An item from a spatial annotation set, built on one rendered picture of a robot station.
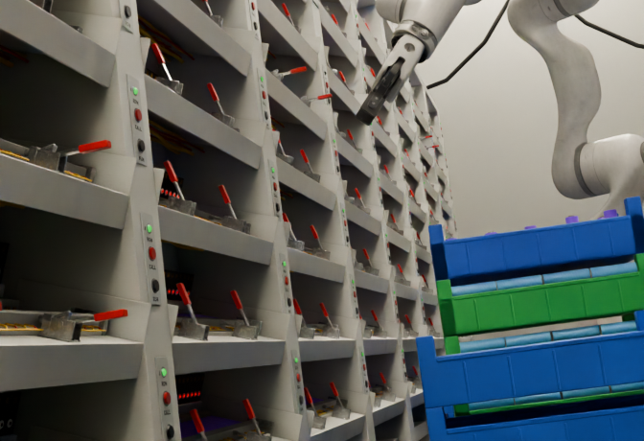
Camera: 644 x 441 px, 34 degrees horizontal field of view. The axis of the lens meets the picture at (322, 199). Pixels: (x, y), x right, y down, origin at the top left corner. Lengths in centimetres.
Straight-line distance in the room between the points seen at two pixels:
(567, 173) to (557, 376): 122
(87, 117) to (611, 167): 126
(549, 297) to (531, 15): 102
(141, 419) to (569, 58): 136
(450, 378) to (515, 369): 7
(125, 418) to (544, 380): 53
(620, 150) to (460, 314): 92
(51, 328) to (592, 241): 75
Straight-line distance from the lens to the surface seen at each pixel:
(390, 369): 340
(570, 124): 237
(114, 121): 140
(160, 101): 157
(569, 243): 151
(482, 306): 149
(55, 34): 128
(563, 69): 236
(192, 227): 160
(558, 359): 120
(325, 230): 273
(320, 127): 271
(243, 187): 206
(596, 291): 151
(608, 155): 233
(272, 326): 202
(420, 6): 200
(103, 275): 138
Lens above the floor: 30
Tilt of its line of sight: 9 degrees up
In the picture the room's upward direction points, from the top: 7 degrees counter-clockwise
